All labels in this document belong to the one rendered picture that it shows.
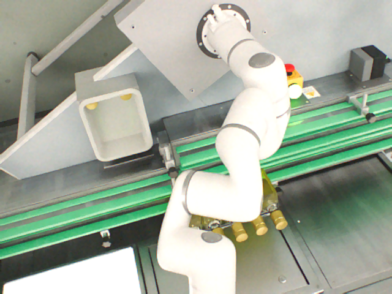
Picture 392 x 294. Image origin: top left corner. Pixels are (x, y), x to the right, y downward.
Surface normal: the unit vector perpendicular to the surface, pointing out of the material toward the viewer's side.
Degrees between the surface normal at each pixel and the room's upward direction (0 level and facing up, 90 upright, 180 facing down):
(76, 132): 0
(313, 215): 90
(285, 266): 90
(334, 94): 90
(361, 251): 91
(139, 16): 2
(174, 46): 2
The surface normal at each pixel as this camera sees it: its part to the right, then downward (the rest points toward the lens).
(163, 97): 0.26, 0.62
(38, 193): -0.11, -0.74
